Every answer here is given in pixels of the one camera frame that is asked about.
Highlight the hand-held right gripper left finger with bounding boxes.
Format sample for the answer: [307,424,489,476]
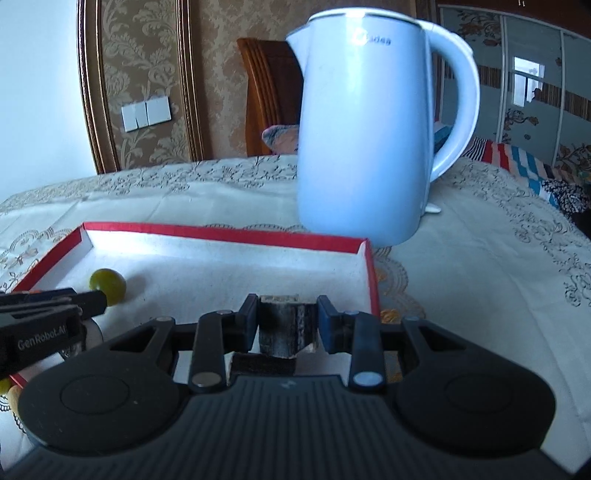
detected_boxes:
[108,294,259,393]

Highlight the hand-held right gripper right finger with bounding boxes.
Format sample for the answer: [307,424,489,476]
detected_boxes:
[316,295,472,393]

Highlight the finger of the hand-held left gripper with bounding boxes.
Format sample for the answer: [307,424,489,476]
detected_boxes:
[0,287,78,315]
[74,290,109,319]

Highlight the red shallow cardboard box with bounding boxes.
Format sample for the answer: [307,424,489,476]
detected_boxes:
[8,222,382,389]

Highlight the pink grey patterned cloth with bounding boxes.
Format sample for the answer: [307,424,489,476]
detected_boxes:
[262,124,301,156]

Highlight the white electric kettle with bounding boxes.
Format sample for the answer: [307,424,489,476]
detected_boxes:
[285,10,481,247]

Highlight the brown wooden headboard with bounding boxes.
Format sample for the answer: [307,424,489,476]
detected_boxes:
[236,38,305,158]

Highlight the striped colourful blanket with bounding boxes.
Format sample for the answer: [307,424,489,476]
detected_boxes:
[462,137,591,204]

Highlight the dark patterned cloth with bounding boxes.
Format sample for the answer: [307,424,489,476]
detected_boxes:
[542,178,591,215]

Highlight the wardrobe with patterned sliding doors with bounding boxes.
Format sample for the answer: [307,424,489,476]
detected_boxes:
[436,2,591,174]

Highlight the white wall switch panel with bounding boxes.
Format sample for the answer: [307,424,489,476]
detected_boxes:
[121,95,171,133]

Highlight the gilded wall moulding frame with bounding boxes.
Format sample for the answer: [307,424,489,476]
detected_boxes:
[76,0,206,175]

